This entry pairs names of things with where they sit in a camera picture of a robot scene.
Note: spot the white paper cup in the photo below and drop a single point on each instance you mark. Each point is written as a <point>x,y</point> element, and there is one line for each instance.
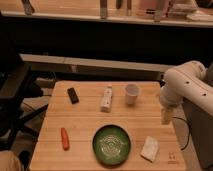
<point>131,93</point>

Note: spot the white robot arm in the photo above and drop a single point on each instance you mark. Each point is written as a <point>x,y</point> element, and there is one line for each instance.
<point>185,81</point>

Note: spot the black office chair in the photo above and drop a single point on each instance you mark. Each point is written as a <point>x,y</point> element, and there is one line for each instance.
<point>16,84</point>

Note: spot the black eraser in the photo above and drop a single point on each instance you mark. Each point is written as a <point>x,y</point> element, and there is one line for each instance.
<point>73,95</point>

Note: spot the white bottle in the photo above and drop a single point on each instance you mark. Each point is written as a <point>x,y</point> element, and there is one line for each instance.
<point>107,99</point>

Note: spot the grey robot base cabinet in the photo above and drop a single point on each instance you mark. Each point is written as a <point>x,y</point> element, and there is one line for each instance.
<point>201,125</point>

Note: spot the orange carrot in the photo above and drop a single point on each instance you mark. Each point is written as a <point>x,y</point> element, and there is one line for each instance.
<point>64,139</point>

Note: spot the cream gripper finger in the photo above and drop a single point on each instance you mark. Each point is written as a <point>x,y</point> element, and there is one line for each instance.
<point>166,115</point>

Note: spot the green bowl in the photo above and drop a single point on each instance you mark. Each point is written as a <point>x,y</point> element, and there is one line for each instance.
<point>111,145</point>

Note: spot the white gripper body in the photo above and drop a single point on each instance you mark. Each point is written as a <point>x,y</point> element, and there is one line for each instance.
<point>169,98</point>

